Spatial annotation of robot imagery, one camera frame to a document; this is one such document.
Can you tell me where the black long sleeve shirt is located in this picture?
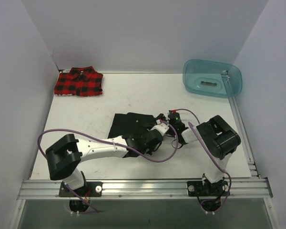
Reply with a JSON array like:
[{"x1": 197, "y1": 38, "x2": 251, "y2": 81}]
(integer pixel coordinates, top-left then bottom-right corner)
[{"x1": 108, "y1": 113, "x2": 158, "y2": 151}]

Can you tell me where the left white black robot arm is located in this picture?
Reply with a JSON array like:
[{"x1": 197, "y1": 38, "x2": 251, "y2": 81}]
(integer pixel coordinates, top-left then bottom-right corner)
[{"x1": 46, "y1": 129, "x2": 164, "y2": 196}]

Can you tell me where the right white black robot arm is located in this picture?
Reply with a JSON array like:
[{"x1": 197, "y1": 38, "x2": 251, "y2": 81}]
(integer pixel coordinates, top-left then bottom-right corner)
[{"x1": 168, "y1": 110, "x2": 241, "y2": 195}]

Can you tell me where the teal plastic bin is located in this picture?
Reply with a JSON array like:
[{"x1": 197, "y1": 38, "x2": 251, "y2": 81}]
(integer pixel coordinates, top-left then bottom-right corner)
[{"x1": 183, "y1": 59, "x2": 243, "y2": 98}]

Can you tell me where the red black plaid folded shirt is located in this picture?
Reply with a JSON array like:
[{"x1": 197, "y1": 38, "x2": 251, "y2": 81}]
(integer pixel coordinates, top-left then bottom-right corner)
[{"x1": 54, "y1": 66, "x2": 103, "y2": 97}]

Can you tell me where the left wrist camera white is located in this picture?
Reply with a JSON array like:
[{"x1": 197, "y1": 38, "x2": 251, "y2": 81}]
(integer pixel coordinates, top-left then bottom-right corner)
[{"x1": 151, "y1": 120, "x2": 170, "y2": 136}]

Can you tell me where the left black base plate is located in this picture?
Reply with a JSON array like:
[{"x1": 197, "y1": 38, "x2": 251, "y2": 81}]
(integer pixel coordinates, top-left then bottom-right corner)
[{"x1": 58, "y1": 181, "x2": 103, "y2": 198}]

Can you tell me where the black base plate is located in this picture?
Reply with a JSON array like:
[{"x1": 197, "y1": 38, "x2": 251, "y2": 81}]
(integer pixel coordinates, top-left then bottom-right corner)
[
  {"x1": 186, "y1": 181, "x2": 228, "y2": 197},
  {"x1": 58, "y1": 181, "x2": 103, "y2": 198}
]

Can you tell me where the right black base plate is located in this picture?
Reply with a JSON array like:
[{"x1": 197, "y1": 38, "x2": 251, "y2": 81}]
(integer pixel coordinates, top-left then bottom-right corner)
[{"x1": 186, "y1": 181, "x2": 228, "y2": 197}]

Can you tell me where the aluminium front rail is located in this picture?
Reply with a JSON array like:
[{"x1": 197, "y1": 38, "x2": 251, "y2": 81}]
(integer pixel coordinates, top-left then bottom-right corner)
[{"x1": 18, "y1": 179, "x2": 272, "y2": 200}]

